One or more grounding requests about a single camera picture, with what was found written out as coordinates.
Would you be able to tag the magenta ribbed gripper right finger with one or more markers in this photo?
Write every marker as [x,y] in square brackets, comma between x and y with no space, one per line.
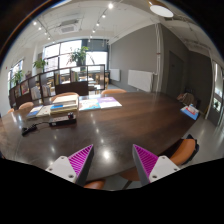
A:
[151,167]

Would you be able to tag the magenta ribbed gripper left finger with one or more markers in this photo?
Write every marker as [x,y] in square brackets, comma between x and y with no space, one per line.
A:
[74,168]

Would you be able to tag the black charger plug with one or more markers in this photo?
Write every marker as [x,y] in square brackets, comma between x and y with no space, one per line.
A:
[70,115]

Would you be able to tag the orange chair front centre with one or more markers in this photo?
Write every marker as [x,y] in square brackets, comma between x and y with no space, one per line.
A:
[97,184]

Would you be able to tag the orange chair right front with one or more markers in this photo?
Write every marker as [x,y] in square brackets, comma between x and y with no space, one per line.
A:
[183,151]

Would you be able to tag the black power strip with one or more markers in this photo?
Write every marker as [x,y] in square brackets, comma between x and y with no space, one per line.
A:
[63,120]

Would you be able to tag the colourful open magazine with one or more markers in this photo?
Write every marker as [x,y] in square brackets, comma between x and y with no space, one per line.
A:
[89,104]

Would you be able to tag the stack of cream books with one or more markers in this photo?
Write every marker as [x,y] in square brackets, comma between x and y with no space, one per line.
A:
[64,104]

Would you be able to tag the white flat book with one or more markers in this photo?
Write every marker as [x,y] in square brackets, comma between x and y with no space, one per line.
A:
[45,111]

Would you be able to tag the blue book at table end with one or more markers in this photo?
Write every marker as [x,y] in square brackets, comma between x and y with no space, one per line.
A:
[191,111]

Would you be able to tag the blue cover book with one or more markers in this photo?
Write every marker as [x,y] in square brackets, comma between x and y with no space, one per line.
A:
[34,111]

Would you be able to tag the purple cover magazine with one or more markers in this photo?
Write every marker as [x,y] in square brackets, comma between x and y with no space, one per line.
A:
[108,102]

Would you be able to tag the orange chair behind books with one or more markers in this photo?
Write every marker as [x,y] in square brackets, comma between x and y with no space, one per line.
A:
[63,94]

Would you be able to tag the orange chair far left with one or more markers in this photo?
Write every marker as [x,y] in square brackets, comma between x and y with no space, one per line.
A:
[26,105]

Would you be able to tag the brown bag on chair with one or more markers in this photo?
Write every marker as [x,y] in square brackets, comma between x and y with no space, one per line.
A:
[187,98]

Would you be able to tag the orange chair far centre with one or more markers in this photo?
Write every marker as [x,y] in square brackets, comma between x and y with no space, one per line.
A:
[113,91]

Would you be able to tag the dark open bookshelf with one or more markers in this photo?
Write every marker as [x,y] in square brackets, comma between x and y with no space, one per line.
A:
[41,88]

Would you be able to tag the potted plant left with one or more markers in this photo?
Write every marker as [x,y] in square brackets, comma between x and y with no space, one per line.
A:
[40,64]

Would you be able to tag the potted plant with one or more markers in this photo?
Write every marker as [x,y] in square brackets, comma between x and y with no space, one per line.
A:
[78,55]
[40,64]

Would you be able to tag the potted plant centre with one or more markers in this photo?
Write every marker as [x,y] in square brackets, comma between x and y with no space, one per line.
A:
[78,55]

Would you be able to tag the ceiling air conditioner unit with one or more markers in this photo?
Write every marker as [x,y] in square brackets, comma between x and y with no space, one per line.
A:
[69,26]

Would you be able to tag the round ceiling lamp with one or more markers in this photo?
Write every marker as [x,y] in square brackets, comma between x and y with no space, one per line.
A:
[161,11]

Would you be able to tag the white wall radiator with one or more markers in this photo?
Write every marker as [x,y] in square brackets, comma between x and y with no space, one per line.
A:
[140,80]

